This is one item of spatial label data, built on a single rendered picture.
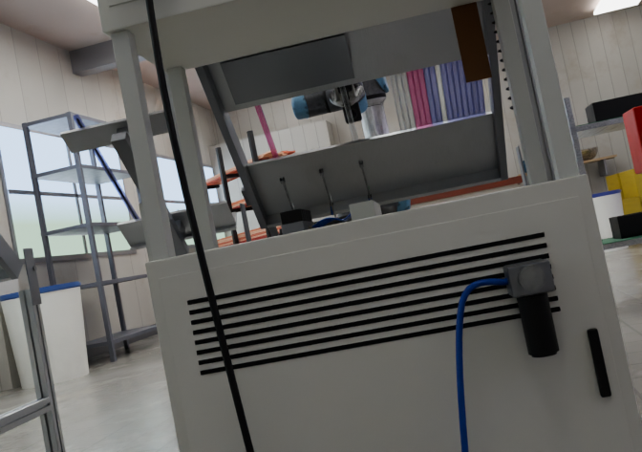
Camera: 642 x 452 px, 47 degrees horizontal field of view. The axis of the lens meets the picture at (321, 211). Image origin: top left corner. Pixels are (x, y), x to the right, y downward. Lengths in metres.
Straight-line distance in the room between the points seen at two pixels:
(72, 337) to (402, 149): 4.34
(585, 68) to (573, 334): 10.93
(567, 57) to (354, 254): 10.98
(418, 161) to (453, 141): 0.11
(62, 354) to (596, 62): 8.87
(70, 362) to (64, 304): 0.44
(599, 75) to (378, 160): 10.13
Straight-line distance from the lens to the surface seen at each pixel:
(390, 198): 2.07
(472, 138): 2.02
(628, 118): 2.02
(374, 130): 2.56
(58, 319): 5.94
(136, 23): 1.28
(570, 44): 12.08
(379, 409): 1.18
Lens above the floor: 0.58
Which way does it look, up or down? 3 degrees up
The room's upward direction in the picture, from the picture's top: 11 degrees counter-clockwise
